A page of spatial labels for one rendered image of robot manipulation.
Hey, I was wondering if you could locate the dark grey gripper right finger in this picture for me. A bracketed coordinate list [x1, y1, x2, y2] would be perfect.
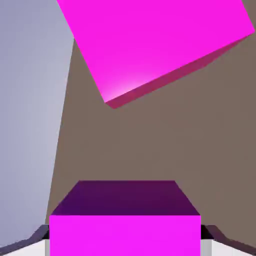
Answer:
[200, 224, 256, 256]

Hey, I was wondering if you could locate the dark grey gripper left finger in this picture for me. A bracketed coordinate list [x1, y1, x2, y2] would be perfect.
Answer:
[0, 224, 51, 256]

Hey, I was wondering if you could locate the small magenta cube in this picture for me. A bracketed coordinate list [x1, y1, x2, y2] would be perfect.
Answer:
[48, 179, 202, 256]

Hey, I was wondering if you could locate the large magenta box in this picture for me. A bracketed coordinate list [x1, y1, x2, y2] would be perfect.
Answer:
[56, 0, 256, 110]

